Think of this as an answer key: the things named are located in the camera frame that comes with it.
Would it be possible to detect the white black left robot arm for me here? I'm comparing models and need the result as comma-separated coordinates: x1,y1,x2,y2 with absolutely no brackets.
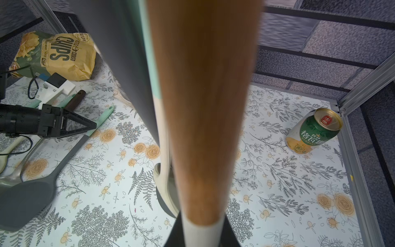
1,73,97,139

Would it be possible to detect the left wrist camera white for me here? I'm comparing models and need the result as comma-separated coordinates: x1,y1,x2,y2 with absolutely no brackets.
35,73,76,110

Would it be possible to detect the mint handle cream spoon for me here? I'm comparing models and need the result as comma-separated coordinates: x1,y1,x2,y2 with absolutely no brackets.
1,100,41,172

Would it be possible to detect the grey utensil rack stand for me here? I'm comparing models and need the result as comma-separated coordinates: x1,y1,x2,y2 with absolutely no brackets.
66,0,186,218

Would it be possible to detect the mint handle cream spatula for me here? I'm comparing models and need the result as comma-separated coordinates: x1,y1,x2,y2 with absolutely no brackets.
56,94,76,108

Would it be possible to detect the mint handle cream slotted turner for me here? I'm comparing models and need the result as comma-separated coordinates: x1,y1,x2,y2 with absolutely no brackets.
132,1,180,218

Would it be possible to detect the mint handle grey ladle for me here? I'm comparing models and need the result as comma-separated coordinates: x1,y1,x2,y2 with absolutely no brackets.
0,105,115,233

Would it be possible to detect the yellow green chips bag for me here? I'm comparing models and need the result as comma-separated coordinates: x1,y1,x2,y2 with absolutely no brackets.
9,31,96,81

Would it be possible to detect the green beer can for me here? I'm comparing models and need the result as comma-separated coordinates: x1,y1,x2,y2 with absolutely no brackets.
286,108,343,155

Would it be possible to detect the dark brown handle utensil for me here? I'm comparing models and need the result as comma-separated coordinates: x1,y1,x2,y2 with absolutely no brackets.
1,90,86,193

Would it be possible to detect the wooden handle white utensil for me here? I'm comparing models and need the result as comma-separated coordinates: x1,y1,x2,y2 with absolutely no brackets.
146,1,263,247

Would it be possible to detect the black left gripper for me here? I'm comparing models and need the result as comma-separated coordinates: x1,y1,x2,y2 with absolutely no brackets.
37,104,97,139

